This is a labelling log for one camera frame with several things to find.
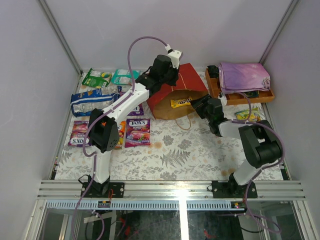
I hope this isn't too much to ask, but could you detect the yellow snack packet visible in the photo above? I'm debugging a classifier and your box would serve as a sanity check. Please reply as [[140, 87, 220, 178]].
[[170, 96, 193, 109]]

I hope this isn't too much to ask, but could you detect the red brown paper bag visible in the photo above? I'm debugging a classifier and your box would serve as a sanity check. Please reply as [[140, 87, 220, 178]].
[[146, 63, 208, 120]]

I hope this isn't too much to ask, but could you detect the teal green snack packet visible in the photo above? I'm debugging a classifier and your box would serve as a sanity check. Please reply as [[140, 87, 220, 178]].
[[110, 69, 132, 86]]

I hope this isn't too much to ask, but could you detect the red Fox's candy bag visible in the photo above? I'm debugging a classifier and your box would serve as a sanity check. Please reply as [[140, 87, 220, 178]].
[[124, 118, 151, 148]]

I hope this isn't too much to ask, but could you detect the green Fox's candy bag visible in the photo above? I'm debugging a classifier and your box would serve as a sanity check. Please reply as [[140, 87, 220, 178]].
[[81, 68, 112, 89]]

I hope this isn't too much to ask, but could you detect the orange Fox's candy bag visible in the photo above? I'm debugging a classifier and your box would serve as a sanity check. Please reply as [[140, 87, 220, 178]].
[[115, 120, 126, 149]]

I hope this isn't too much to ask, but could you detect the blue white snack packet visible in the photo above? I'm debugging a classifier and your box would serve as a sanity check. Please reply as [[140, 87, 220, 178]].
[[70, 85, 122, 117]]

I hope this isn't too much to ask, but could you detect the purple Fox's candy bag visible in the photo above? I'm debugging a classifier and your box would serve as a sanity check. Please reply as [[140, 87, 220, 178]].
[[67, 120, 89, 147]]

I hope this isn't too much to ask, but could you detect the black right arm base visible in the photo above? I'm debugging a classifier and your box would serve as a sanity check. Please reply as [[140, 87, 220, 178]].
[[211, 173, 258, 199]]

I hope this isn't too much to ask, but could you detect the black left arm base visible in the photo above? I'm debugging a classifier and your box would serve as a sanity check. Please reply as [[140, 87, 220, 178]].
[[78, 174, 125, 199]]

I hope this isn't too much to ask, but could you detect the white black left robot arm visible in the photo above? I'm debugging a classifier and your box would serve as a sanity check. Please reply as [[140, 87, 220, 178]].
[[88, 50, 181, 198]]

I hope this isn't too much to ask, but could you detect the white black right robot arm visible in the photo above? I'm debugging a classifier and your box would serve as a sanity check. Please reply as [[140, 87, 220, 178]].
[[190, 94, 285, 198]]

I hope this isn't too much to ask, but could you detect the orange wooden compartment tray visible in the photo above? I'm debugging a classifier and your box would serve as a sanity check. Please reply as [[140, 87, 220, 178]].
[[205, 68, 275, 106]]

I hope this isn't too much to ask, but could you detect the dark packet in tray corner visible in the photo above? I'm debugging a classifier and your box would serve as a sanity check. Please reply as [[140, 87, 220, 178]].
[[207, 65, 220, 79]]

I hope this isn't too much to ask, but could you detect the dark green gold packet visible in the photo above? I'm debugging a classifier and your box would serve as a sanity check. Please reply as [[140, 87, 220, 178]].
[[244, 90, 259, 98]]

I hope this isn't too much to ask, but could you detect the purple princess print cloth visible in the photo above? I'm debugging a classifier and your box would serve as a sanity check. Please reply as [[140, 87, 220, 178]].
[[218, 62, 271, 93]]

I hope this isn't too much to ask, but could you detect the blue grey cable duct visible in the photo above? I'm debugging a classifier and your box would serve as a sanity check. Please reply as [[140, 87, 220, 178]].
[[47, 199, 245, 211]]

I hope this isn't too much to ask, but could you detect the aluminium front rail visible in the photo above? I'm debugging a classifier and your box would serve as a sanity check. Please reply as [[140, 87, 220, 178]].
[[37, 180, 306, 201]]

